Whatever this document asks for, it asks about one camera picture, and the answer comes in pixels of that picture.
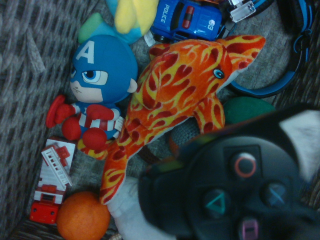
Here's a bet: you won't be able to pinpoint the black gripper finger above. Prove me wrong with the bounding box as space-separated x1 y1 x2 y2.
278 109 320 182

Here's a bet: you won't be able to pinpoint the black gamepad controller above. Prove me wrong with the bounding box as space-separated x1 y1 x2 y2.
137 103 320 240

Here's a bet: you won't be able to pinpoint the grey wicker basket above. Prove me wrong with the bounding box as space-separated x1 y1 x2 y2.
0 0 320 240

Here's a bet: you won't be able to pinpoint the blue black headphones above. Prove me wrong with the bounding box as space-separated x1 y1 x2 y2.
228 0 316 99

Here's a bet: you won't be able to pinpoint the green soft ball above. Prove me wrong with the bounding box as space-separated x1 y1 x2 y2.
222 96 276 126

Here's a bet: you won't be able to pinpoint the grey orange knitted toy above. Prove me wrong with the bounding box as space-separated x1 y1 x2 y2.
138 117 204 165

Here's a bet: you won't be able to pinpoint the orange flame dolphin plush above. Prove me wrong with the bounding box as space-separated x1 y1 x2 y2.
99 34 267 206

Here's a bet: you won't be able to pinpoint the blue police toy car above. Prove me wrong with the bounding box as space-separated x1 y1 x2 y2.
149 0 235 44

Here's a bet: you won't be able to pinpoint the white plush toy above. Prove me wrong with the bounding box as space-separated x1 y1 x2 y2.
107 175 176 240

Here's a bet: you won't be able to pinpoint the yellow blue plush toy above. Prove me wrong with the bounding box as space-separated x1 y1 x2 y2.
77 0 160 46

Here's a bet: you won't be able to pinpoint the Captain America plush doll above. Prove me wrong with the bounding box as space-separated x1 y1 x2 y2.
45 34 139 151

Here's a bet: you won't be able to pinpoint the orange ball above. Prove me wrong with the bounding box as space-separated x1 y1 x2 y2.
55 190 112 240

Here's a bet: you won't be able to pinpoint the white red fire truck toy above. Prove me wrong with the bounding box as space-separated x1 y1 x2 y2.
29 135 77 225

